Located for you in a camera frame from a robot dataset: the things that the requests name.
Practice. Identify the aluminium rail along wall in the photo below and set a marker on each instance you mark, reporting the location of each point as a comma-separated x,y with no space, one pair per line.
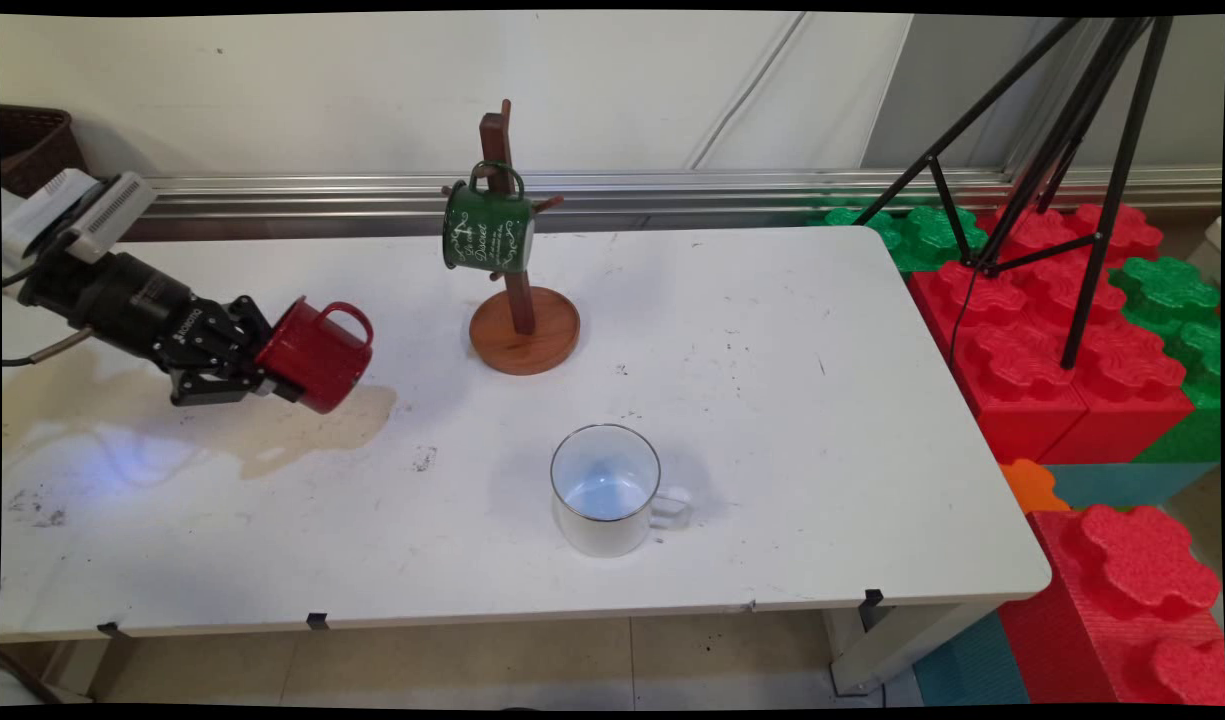
672,190

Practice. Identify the red enamel mug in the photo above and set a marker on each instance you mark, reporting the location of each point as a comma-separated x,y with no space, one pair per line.
317,360

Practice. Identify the red foam block large studs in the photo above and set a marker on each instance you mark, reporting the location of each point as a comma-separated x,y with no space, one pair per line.
1122,600

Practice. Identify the flat green foam block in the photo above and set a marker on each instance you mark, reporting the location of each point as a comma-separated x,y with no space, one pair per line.
922,235

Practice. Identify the black tripod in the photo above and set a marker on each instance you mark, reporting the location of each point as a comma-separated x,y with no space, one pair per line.
1123,170

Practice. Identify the white table leg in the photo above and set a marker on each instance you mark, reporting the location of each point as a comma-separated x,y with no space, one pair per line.
892,645

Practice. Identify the brown wooden mug tree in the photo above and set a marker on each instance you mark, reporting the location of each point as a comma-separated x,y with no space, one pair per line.
527,335

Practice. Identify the dark brown wicker basket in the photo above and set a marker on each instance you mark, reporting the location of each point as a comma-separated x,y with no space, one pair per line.
32,145

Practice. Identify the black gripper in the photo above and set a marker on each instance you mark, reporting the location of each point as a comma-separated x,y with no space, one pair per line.
132,300

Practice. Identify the tall green foam block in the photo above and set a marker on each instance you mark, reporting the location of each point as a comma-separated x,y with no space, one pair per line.
1172,300

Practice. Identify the teal foam floor mat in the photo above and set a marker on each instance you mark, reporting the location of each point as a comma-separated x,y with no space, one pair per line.
1122,485

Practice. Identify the blue foam floor mat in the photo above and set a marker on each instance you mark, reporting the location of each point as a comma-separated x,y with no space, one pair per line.
972,665

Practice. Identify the orange foam piece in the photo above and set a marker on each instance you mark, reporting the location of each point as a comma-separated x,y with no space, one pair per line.
1030,487

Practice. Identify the green enamel mug white lettering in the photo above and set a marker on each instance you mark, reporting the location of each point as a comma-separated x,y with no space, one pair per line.
484,235

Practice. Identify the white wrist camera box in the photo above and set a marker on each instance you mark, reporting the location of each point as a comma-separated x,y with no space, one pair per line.
107,215

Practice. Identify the black table edge clip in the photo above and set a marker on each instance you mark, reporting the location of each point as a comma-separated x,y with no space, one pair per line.
318,621
873,598
110,630

